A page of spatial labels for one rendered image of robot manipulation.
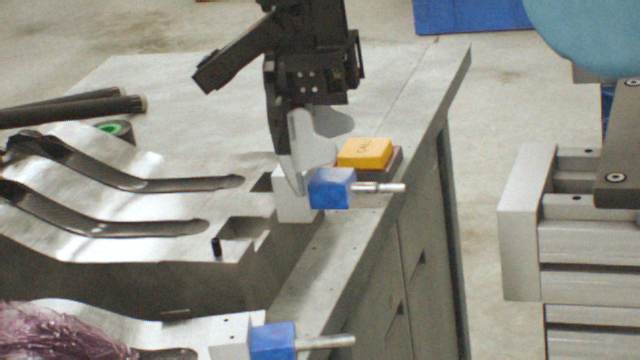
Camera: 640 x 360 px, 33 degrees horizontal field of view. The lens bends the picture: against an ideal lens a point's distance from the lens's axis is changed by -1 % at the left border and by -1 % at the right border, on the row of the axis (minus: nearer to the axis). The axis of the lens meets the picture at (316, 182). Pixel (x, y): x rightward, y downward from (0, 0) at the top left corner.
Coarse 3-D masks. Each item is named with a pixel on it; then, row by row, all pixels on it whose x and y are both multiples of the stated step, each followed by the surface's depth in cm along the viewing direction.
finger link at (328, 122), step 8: (296, 104) 109; (304, 104) 109; (312, 112) 111; (320, 112) 111; (328, 112) 111; (336, 112) 110; (320, 120) 111; (328, 120) 111; (336, 120) 111; (344, 120) 111; (352, 120) 111; (320, 128) 112; (328, 128) 112; (336, 128) 112; (344, 128) 111; (352, 128) 111; (328, 136) 112
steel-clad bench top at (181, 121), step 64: (128, 64) 201; (192, 64) 195; (256, 64) 190; (384, 64) 180; (448, 64) 176; (192, 128) 167; (256, 128) 163; (384, 128) 156; (320, 256) 125; (320, 320) 113
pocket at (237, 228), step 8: (232, 216) 118; (240, 216) 118; (224, 224) 117; (232, 224) 118; (240, 224) 118; (248, 224) 118; (256, 224) 118; (264, 224) 117; (224, 232) 117; (232, 232) 119; (240, 232) 119; (248, 232) 118; (256, 232) 118; (264, 232) 117; (224, 240) 117; (232, 240) 119; (240, 240) 118; (256, 240) 118; (256, 248) 114
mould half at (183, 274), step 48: (96, 144) 136; (48, 192) 125; (96, 192) 128; (240, 192) 123; (0, 240) 117; (48, 240) 118; (96, 240) 119; (144, 240) 117; (192, 240) 114; (288, 240) 122; (0, 288) 121; (48, 288) 118; (96, 288) 116; (144, 288) 114; (192, 288) 112; (240, 288) 110
